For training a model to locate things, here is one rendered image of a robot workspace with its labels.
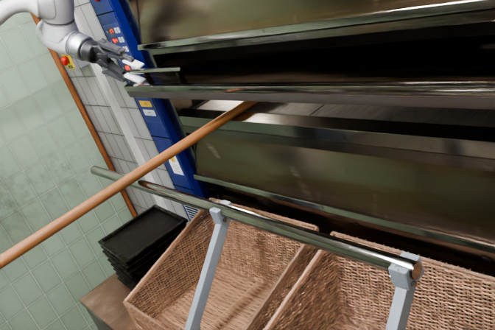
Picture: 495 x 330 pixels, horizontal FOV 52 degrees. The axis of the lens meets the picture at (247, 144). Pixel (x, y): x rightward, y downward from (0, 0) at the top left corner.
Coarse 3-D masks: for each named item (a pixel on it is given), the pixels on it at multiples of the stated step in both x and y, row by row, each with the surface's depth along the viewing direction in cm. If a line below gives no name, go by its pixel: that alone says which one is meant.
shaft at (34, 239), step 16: (240, 112) 165; (208, 128) 157; (176, 144) 152; (160, 160) 148; (128, 176) 142; (112, 192) 139; (80, 208) 134; (48, 224) 131; (64, 224) 132; (32, 240) 127; (0, 256) 123; (16, 256) 125
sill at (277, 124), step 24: (192, 120) 182; (240, 120) 160; (264, 120) 153; (288, 120) 146; (312, 120) 140; (336, 120) 134; (360, 120) 129; (384, 144) 120; (408, 144) 115; (432, 144) 110; (456, 144) 105; (480, 144) 101
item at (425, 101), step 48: (336, 48) 121; (384, 48) 109; (432, 48) 99; (480, 48) 91; (144, 96) 166; (192, 96) 143; (240, 96) 126; (288, 96) 113; (336, 96) 102; (384, 96) 93; (432, 96) 85; (480, 96) 79
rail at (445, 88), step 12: (132, 84) 170; (144, 84) 163; (156, 84) 157; (168, 84) 151; (180, 84) 146; (192, 84) 141; (204, 84) 136; (216, 84) 132; (228, 84) 128; (240, 84) 124; (252, 84) 121; (264, 84) 117; (276, 84) 114; (288, 84) 111; (300, 84) 108; (312, 84) 106; (324, 84) 103; (336, 84) 101; (348, 84) 98; (360, 84) 96; (372, 84) 94; (384, 84) 92; (396, 84) 90; (408, 84) 88; (420, 84) 86; (432, 84) 84; (444, 84) 83; (456, 84) 81; (468, 84) 80; (480, 84) 78; (492, 84) 77
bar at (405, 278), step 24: (96, 168) 168; (168, 192) 131; (216, 216) 114; (240, 216) 108; (264, 216) 104; (216, 240) 114; (312, 240) 92; (336, 240) 89; (216, 264) 115; (384, 264) 80; (408, 264) 77; (408, 288) 77; (192, 312) 113; (408, 312) 79
